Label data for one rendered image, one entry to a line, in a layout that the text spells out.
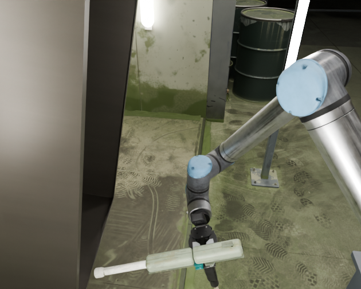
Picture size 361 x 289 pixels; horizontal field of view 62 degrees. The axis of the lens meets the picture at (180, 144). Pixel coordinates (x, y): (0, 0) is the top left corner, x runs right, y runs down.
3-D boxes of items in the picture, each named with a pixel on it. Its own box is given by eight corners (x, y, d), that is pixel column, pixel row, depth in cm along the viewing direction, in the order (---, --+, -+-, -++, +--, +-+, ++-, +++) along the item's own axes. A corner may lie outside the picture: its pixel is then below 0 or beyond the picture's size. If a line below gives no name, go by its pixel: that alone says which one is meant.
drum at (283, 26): (226, 84, 378) (234, 7, 328) (270, 81, 384) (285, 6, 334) (239, 105, 331) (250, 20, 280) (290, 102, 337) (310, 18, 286)
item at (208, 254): (247, 271, 108) (239, 233, 94) (250, 284, 104) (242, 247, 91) (117, 293, 113) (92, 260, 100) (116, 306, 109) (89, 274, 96)
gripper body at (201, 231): (216, 250, 107) (212, 223, 117) (213, 236, 102) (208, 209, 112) (195, 254, 108) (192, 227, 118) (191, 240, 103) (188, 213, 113)
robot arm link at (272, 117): (346, 30, 78) (216, 145, 132) (325, 40, 71) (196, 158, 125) (377, 64, 77) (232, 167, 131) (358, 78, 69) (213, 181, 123)
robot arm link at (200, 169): (202, 148, 120) (200, 172, 127) (181, 161, 113) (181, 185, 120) (221, 159, 115) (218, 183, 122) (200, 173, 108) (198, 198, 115)
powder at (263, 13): (235, 10, 328) (235, 9, 327) (283, 9, 334) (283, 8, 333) (251, 22, 284) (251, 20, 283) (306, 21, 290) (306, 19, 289)
